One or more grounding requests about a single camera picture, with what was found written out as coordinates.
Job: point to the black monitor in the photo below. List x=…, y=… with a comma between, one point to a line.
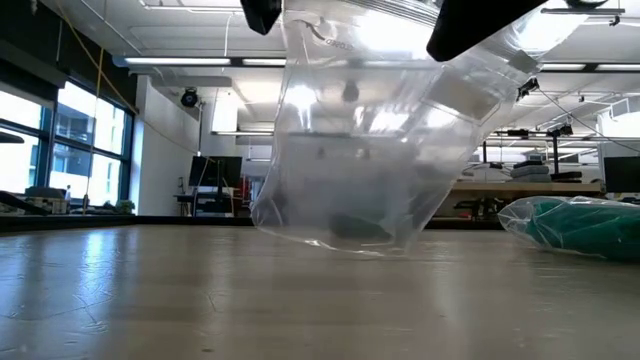
x=622, y=174
x=215, y=171

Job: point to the long ceiling light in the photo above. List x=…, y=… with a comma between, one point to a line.
x=200, y=61

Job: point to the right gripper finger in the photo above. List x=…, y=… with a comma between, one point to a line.
x=475, y=27

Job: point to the black ceiling camera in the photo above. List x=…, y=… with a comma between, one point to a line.
x=350, y=91

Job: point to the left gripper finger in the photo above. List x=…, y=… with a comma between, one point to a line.
x=261, y=12

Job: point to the green elastic bandage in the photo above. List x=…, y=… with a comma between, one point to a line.
x=357, y=227

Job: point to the black ceiling spotlights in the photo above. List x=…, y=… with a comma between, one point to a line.
x=527, y=87

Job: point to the wooden background table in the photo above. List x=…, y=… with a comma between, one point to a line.
x=530, y=188

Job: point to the dark background desk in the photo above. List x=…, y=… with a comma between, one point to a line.
x=210, y=200

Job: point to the clear plastic bag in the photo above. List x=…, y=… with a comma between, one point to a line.
x=515, y=220
x=375, y=165

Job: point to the black round ceiling speaker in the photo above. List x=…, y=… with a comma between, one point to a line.
x=189, y=97

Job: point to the black background gantry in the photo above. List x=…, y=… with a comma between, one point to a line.
x=555, y=145

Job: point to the black overhead bar fixture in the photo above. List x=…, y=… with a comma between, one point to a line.
x=585, y=9

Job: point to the teal elastic bandage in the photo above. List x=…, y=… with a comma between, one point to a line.
x=585, y=227

